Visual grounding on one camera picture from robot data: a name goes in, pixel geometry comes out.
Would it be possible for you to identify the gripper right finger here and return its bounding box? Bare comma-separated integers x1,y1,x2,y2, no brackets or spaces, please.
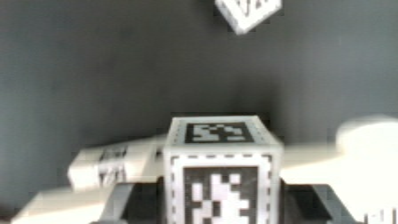
279,182,357,224

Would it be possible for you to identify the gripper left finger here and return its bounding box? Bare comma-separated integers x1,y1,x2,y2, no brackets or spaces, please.
89,183,163,224

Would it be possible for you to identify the white chair back frame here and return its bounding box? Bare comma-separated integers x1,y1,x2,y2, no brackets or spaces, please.
11,116,398,224

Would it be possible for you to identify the white tagged cube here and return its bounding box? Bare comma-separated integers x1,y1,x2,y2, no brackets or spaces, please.
163,116,283,224
215,0,283,35

